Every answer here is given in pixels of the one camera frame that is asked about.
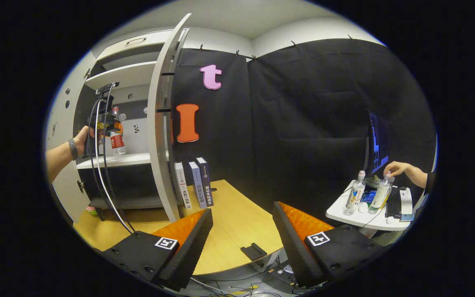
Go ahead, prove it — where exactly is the clear bottle with red label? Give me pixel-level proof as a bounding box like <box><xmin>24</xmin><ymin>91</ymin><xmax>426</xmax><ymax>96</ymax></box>
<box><xmin>109</xmin><ymin>106</ymin><xmax>127</xmax><ymax>157</ymax></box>

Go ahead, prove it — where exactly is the black keyboard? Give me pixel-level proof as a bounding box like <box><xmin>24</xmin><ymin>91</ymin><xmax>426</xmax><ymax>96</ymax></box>
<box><xmin>385</xmin><ymin>186</ymin><xmax>403</xmax><ymax>219</ymax></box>

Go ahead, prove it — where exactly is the white book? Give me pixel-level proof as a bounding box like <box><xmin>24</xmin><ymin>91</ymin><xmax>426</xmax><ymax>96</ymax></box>
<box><xmin>174</xmin><ymin>162</ymin><xmax>193</xmax><ymax>210</ymax></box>

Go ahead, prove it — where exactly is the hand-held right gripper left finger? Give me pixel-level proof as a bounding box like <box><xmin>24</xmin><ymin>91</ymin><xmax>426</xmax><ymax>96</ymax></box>
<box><xmin>103</xmin><ymin>208</ymin><xmax>214</xmax><ymax>292</ymax></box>

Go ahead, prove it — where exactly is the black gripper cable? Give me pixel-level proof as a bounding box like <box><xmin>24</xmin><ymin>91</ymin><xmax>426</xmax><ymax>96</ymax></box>
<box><xmin>87</xmin><ymin>84</ymin><xmax>136</xmax><ymax>232</ymax></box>

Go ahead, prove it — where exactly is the white side table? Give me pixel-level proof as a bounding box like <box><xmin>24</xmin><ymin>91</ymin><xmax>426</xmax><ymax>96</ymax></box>
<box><xmin>325</xmin><ymin>179</ymin><xmax>416</xmax><ymax>232</ymax></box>

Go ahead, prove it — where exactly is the white cabinet door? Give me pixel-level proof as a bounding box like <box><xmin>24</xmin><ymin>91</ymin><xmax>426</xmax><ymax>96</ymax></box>
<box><xmin>147</xmin><ymin>12</ymin><xmax>193</xmax><ymax>223</ymax></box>
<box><xmin>45</xmin><ymin>50</ymin><xmax>98</xmax><ymax>225</ymax></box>

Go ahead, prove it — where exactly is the clear bottle with yellow label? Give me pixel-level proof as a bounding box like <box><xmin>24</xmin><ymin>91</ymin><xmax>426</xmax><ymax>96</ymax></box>
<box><xmin>342</xmin><ymin>170</ymin><xmax>367</xmax><ymax>216</ymax></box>

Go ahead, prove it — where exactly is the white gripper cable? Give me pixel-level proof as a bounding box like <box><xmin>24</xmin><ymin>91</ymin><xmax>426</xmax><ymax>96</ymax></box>
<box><xmin>94</xmin><ymin>85</ymin><xmax>134</xmax><ymax>234</ymax></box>

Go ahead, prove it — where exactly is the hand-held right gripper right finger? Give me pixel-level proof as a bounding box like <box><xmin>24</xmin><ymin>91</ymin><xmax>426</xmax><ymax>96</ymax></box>
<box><xmin>273</xmin><ymin>201</ymin><xmax>386</xmax><ymax>288</ymax></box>

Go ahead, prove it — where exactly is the light blue book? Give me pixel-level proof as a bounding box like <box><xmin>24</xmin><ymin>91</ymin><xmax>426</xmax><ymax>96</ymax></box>
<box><xmin>188</xmin><ymin>161</ymin><xmax>207</xmax><ymax>210</ymax></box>

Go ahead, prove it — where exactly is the clear bottle with green label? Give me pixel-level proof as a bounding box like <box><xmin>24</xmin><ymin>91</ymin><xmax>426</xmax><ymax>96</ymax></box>
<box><xmin>367</xmin><ymin>172</ymin><xmax>396</xmax><ymax>215</ymax></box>

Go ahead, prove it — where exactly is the black angled stand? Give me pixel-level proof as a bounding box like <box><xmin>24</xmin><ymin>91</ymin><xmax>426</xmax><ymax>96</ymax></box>
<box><xmin>240</xmin><ymin>242</ymin><xmax>268</xmax><ymax>262</ymax></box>

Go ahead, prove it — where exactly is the black backdrop cloth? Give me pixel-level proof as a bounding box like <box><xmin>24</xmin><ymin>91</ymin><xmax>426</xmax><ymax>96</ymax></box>
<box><xmin>171</xmin><ymin>38</ymin><xmax>437</xmax><ymax>225</ymax></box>

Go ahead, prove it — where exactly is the white open cabinet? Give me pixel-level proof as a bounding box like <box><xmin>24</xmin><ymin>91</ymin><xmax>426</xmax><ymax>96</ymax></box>
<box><xmin>75</xmin><ymin>28</ymin><xmax>190</xmax><ymax>211</ymax></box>

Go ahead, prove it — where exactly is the computer monitor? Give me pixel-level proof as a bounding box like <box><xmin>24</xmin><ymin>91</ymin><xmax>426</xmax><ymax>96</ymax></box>
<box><xmin>365</xmin><ymin>108</ymin><xmax>391</xmax><ymax>179</ymax></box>

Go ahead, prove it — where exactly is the dark blue book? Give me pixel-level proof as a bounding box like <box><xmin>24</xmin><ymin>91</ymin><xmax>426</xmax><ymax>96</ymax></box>
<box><xmin>195</xmin><ymin>157</ymin><xmax>214</xmax><ymax>207</ymax></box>

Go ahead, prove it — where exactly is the dark wristband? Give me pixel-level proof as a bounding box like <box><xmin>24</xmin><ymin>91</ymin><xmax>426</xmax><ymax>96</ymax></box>
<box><xmin>67</xmin><ymin>138</ymin><xmax>80</xmax><ymax>161</ymax></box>

